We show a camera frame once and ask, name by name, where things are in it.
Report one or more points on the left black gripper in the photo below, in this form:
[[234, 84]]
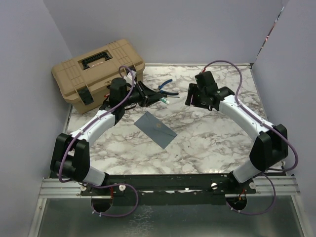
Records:
[[152, 97]]

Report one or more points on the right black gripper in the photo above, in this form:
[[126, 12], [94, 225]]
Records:
[[192, 88]]

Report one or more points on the green white glue stick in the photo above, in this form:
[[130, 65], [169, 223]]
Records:
[[164, 100]]

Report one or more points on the grey paper envelope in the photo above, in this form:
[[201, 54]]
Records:
[[155, 129]]

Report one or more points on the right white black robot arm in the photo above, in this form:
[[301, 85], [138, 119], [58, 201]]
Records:
[[269, 146]]

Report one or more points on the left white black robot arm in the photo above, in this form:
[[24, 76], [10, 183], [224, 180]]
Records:
[[71, 156]]

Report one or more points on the tan plastic toolbox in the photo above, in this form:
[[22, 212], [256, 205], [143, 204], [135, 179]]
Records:
[[84, 81]]

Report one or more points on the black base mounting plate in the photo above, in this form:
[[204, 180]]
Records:
[[172, 189]]

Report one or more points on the blue handled pliers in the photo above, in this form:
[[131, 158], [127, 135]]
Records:
[[160, 87]]

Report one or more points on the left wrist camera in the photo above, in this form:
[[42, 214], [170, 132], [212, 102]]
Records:
[[130, 76]]

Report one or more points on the aluminium frame rail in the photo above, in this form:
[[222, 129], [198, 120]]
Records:
[[261, 186]]

